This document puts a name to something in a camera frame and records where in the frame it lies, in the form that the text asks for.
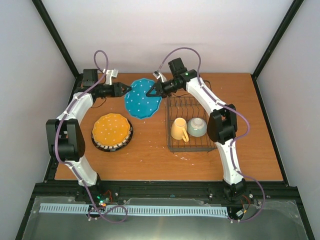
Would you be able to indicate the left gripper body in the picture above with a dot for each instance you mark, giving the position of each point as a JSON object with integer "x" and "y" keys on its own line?
{"x": 113, "y": 93}

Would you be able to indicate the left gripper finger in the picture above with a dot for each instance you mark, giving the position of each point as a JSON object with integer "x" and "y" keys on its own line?
{"x": 124, "y": 92}
{"x": 125, "y": 87}

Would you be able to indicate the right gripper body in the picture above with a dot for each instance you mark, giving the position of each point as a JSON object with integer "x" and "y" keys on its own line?
{"x": 166, "y": 90}

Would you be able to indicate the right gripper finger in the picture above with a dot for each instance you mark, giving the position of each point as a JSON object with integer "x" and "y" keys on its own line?
{"x": 154, "y": 89}
{"x": 154, "y": 95}

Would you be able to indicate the teal dotted plate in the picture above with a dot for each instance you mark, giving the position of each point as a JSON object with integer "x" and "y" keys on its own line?
{"x": 137, "y": 103}

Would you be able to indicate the dark wire dish rack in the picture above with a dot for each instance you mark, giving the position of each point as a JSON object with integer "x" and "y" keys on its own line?
{"x": 184, "y": 105}

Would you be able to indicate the orange dotted plate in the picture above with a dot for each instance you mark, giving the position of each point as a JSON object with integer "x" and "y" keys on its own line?
{"x": 111, "y": 129}

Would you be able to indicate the yellow ceramic mug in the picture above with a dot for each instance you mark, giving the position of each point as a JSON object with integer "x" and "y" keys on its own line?
{"x": 179, "y": 129}

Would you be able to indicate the pale green ceramic bowl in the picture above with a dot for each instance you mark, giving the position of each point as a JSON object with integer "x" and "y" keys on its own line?
{"x": 197, "y": 127}

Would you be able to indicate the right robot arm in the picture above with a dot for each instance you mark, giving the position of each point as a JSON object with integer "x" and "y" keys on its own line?
{"x": 222, "y": 123}

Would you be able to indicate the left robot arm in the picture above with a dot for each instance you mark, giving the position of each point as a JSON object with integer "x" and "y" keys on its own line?
{"x": 64, "y": 136}

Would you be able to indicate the dark patterned plate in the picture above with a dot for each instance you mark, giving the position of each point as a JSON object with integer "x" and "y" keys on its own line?
{"x": 110, "y": 149}

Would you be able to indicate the metal front plate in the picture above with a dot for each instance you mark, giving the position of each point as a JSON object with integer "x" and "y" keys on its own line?
{"x": 277, "y": 220}

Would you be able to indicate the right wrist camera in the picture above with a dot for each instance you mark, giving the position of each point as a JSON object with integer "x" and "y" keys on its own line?
{"x": 159, "y": 76}

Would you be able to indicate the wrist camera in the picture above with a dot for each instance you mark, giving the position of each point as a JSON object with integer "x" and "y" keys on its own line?
{"x": 110, "y": 74}
{"x": 159, "y": 76}

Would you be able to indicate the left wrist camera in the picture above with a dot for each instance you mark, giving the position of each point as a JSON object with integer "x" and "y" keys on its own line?
{"x": 110, "y": 74}

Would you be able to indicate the black left frame post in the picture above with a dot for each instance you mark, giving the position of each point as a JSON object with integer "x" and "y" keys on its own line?
{"x": 45, "y": 16}

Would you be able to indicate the black frame post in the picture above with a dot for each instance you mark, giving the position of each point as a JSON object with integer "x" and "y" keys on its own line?
{"x": 45, "y": 16}
{"x": 282, "y": 28}

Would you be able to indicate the light blue slotted cable duct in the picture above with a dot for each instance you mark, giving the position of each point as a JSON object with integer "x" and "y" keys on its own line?
{"x": 137, "y": 210}

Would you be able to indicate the black front rail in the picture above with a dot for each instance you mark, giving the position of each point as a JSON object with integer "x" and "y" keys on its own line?
{"x": 208, "y": 192}

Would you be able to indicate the black right frame post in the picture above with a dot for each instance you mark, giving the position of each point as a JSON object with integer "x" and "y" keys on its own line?
{"x": 282, "y": 28}

